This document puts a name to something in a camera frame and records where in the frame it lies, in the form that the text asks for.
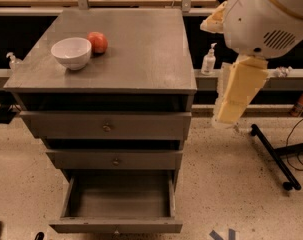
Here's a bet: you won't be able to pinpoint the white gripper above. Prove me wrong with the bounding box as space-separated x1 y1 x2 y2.
200 2 269 129

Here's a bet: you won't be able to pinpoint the grey bottom drawer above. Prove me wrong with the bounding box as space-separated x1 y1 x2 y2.
49 171 182 235

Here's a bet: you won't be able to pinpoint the grey drawer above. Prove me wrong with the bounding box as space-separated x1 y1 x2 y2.
47 149 182 170
49 171 182 235
20 111 191 140

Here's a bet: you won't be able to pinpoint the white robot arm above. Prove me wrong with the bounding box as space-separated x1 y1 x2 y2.
200 0 303 127

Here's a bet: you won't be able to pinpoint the grey wooden drawer cabinet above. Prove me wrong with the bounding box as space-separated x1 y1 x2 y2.
3 7 198 186

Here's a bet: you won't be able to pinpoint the grey top drawer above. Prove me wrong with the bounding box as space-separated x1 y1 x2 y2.
20 111 191 140

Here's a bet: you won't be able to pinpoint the grey middle drawer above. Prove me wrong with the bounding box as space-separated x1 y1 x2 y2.
47 149 182 170

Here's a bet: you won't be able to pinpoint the small black object bottom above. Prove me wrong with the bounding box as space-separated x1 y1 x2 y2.
34 232 45 240

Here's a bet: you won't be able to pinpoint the white pump lotion bottle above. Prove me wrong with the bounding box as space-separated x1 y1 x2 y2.
201 43 216 75

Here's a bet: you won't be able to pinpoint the crumpled clear plastic wrapper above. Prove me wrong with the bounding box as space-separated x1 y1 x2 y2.
274 66 293 78

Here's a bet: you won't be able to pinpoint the red apple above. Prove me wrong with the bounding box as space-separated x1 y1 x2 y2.
87 32 108 54

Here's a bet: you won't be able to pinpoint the orange can on floor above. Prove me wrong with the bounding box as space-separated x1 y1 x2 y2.
290 93 303 117

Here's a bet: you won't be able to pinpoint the white ceramic bowl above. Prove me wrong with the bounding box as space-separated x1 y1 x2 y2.
51 37 92 70

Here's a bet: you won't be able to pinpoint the black metal stand leg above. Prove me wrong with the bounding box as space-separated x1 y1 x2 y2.
250 124 303 191

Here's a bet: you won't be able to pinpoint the black cable on floor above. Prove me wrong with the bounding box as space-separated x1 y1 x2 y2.
285 114 303 172

